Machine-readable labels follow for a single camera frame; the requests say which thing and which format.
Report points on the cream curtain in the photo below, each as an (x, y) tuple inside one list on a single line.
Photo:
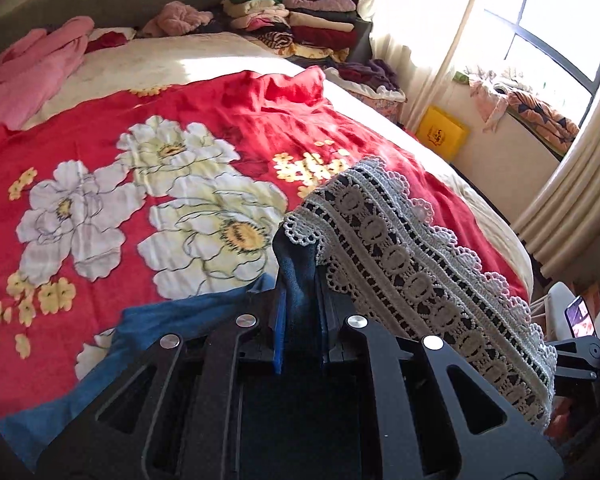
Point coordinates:
[(420, 35), (570, 195)]

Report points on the pink towel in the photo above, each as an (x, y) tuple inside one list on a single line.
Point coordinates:
[(30, 70)]

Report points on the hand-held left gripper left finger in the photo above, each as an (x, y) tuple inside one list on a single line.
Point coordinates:
[(279, 332)]

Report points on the yellow box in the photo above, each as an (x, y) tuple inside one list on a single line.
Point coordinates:
[(442, 130)]

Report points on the blue denim pants lace hem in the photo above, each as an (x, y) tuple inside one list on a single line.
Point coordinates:
[(395, 260)]

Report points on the smartphone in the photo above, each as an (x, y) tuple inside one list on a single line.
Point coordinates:
[(580, 317)]

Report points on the floral frilled basket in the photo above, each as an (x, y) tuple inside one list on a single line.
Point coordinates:
[(380, 105)]

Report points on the orange patterned cloth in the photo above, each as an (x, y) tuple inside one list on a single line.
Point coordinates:
[(540, 110)]

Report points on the grey upholstered headboard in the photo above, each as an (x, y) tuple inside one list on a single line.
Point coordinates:
[(105, 0)]

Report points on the red floral blanket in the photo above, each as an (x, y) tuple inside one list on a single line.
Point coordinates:
[(80, 125)]

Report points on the pile of folded clothes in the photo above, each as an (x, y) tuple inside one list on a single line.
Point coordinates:
[(320, 30)]

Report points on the purple garment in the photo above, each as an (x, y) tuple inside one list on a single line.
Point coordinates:
[(375, 72)]

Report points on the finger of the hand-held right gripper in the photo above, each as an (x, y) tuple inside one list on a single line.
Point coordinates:
[(575, 357)]

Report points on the pale pink cloth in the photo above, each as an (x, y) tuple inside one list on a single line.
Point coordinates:
[(487, 100)]

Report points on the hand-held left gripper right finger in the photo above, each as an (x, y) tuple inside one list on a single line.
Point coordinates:
[(345, 332)]

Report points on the pink fluffy garment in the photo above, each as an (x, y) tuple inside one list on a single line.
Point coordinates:
[(180, 17)]

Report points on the dark red garment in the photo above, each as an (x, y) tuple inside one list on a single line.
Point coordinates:
[(107, 40)]

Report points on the arched window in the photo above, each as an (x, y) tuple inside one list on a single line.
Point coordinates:
[(555, 10)]

